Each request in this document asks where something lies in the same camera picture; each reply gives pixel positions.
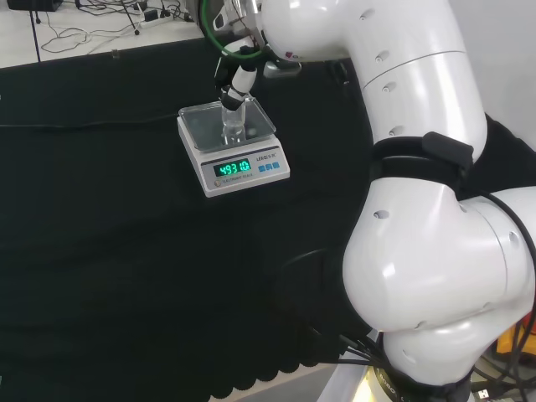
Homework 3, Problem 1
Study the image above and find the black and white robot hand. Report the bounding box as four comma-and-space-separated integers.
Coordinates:
204, 0, 269, 111

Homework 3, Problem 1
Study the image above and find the small clear glass beaker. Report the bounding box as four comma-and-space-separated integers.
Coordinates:
219, 98, 246, 146

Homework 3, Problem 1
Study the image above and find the white electronic balance steel pan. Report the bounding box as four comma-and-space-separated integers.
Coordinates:
177, 95, 291, 198

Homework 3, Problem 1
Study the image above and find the white power strip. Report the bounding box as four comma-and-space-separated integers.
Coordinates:
140, 8, 173, 29

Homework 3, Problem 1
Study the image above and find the black bench cloth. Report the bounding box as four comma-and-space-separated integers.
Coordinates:
0, 35, 536, 402

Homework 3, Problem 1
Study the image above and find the thin tripod leg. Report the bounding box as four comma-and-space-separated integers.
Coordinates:
28, 0, 43, 64

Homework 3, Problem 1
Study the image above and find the black box on floor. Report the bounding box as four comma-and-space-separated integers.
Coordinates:
6, 0, 64, 13

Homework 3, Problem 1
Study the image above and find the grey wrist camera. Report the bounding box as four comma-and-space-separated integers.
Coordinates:
262, 59, 303, 80

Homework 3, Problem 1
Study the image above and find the green wrist cable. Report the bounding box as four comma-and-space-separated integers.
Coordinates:
198, 0, 272, 58

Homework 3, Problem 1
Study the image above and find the black balance power cable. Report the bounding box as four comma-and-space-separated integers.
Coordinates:
0, 111, 182, 129

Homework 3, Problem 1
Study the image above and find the white floor cable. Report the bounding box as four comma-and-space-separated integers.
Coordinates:
39, 8, 146, 55

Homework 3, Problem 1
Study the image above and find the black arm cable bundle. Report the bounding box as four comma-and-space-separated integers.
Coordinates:
282, 249, 397, 380

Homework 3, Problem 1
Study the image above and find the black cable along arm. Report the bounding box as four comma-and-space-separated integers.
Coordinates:
472, 190, 536, 402

